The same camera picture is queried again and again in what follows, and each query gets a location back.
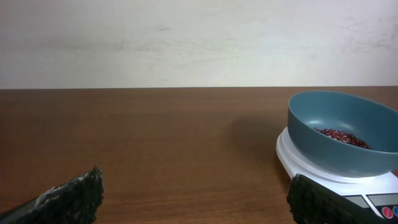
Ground red beans in bowl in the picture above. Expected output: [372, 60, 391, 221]
[314, 128, 370, 149]

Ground white digital kitchen scale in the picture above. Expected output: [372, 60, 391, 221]
[276, 128, 397, 223]

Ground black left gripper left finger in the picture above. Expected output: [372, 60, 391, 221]
[1, 167, 104, 224]

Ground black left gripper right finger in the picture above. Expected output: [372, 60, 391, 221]
[287, 174, 389, 224]

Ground teal bowl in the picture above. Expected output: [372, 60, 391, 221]
[287, 91, 397, 177]

